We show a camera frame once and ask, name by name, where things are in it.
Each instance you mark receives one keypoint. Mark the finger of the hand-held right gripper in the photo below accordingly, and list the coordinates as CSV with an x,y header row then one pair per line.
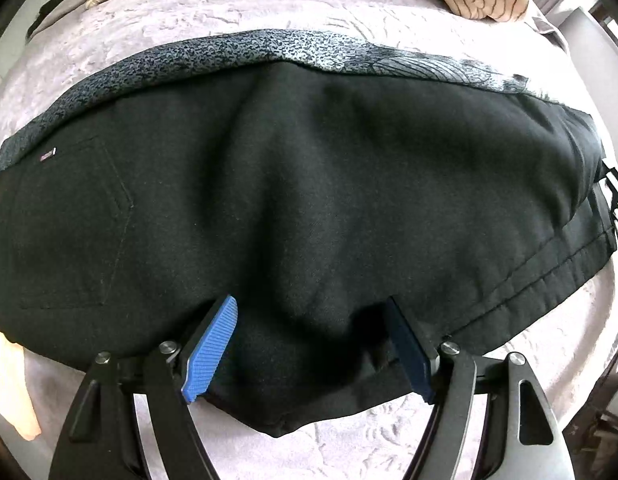
x,y
616,185

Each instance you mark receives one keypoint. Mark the peach cloth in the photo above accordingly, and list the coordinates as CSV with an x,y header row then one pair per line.
x,y
14,385

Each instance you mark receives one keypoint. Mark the white furniture panel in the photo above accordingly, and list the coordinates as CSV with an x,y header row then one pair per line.
x,y
586,40

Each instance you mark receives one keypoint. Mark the black pants with patterned waistband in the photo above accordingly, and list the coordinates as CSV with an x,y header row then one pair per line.
x,y
289,185

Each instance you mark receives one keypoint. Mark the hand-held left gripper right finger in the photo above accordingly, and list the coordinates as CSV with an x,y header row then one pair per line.
x,y
411,355

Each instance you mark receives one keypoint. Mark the grey embossed plush blanket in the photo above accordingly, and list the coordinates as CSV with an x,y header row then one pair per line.
x,y
189,15

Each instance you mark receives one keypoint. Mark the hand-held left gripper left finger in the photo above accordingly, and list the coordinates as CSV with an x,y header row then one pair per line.
x,y
211,347

